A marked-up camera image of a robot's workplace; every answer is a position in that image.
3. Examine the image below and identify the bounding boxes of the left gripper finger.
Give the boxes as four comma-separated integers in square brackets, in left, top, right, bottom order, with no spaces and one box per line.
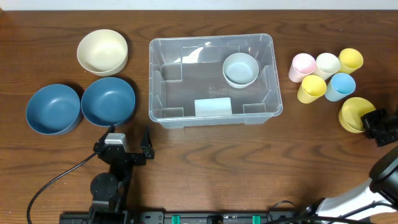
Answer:
[98,124,115,144]
[140,127,155,159]

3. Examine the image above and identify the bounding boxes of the yellow small bowl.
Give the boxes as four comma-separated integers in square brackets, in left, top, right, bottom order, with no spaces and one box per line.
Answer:
[338,97,376,133]

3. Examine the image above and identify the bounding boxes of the light blue cup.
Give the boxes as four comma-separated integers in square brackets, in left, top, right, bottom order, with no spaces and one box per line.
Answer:
[325,73,356,101]

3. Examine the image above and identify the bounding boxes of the yellow cup back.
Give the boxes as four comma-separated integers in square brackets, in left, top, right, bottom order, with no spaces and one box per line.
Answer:
[338,48,364,74]

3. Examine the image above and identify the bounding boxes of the yellow cup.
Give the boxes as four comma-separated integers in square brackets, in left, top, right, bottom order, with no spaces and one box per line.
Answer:
[297,75,327,104]
[338,48,364,74]

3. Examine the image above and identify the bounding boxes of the yellow cup front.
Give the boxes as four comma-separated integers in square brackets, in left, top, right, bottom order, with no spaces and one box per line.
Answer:
[297,75,327,104]

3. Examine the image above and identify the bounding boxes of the white small bowl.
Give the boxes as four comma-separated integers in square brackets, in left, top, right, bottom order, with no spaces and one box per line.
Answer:
[225,77,255,89]

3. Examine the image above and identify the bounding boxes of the pale blue small bowl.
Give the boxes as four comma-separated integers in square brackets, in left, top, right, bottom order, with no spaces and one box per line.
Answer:
[223,53,259,84]

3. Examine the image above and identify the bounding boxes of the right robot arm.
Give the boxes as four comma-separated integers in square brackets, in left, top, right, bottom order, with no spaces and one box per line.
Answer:
[305,108,397,220]

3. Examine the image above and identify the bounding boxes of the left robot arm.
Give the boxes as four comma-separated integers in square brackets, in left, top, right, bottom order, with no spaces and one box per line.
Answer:
[88,125,155,224]

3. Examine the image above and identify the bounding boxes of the dark blue bowl right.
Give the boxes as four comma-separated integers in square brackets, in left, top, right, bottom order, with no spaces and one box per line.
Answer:
[81,77,136,127]

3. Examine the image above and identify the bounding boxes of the dark blue bowl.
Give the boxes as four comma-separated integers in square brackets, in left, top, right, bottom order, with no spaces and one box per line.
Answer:
[81,77,136,127]
[25,84,83,135]

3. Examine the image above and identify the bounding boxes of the dark blue bowl left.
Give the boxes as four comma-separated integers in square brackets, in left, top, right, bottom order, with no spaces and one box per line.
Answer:
[25,84,83,135]

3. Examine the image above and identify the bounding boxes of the cream large bowl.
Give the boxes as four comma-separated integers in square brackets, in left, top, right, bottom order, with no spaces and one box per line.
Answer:
[76,29,128,77]

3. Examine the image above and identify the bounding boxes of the white label in bin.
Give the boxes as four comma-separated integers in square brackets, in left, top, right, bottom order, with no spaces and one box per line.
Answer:
[195,98,232,117]

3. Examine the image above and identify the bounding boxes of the cream cup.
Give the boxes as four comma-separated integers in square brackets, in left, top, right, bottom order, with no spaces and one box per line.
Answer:
[313,53,340,80]

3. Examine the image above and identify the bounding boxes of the pink cup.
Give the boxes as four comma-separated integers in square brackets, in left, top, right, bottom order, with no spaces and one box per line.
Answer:
[289,53,317,83]

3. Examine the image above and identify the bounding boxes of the clear plastic storage bin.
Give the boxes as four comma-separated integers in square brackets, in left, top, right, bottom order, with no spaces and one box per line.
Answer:
[149,34,283,129]

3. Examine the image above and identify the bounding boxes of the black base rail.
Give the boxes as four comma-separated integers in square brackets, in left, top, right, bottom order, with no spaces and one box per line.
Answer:
[59,211,295,224]

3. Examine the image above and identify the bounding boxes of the left black cable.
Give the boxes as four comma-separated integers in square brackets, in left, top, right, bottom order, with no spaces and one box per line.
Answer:
[26,152,98,224]

